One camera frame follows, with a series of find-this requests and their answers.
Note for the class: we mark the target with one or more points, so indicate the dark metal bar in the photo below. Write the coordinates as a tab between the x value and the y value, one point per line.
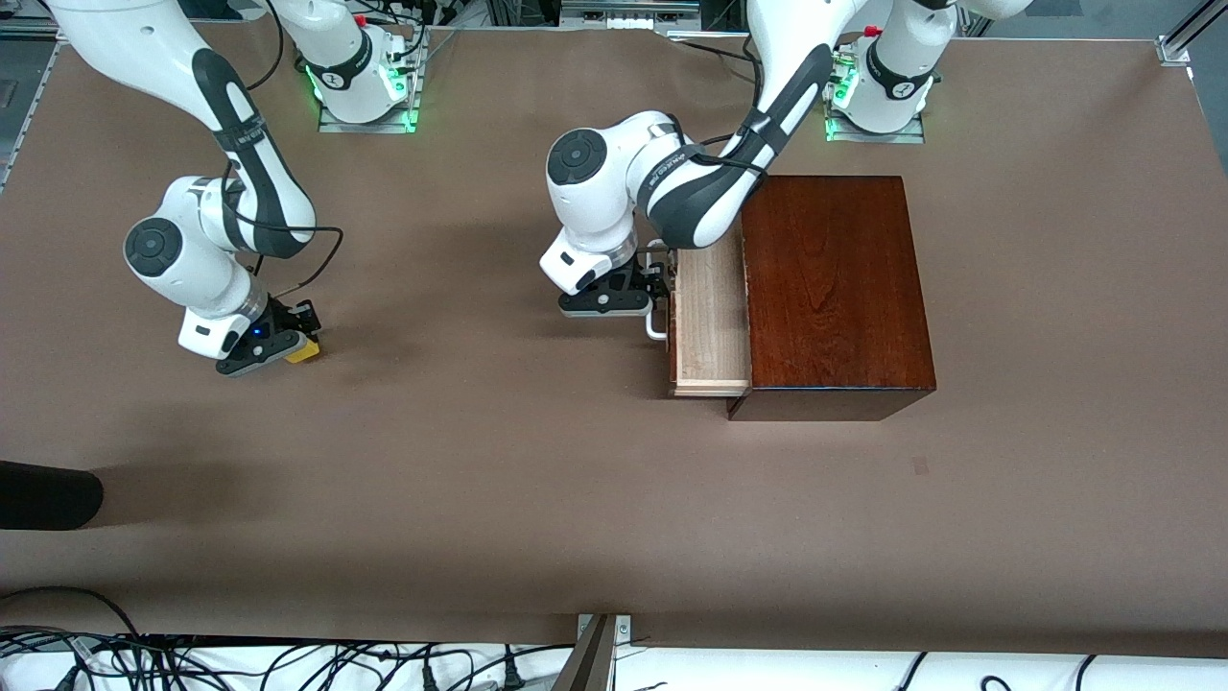
585	667

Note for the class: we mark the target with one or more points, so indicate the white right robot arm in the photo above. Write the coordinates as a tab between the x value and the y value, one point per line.
182	259

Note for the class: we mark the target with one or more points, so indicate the black cylinder object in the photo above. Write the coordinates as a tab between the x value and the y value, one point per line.
48	494

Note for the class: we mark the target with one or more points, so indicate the metal base plate of left arm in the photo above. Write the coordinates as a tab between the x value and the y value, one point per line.
911	137

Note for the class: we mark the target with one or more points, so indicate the silver power strip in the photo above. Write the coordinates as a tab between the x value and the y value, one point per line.
628	11

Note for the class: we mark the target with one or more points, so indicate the aluminium frame corner bracket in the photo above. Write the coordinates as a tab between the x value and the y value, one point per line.
1175	50

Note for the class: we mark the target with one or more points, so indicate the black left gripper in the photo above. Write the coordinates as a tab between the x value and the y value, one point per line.
636	279

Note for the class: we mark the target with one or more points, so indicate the dark brown wooden cabinet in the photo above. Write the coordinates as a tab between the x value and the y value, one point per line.
835	288

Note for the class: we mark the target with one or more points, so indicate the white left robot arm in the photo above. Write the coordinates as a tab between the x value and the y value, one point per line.
595	202

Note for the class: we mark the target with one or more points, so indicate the grey metal mounting plate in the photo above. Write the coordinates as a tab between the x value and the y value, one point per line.
622	626

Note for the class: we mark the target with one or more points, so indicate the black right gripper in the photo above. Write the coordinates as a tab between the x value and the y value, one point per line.
284	316

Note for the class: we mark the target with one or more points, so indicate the metal base plate of right arm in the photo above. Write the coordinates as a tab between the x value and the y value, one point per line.
336	127

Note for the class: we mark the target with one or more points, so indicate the yellow cube block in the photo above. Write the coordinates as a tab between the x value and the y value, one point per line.
307	352

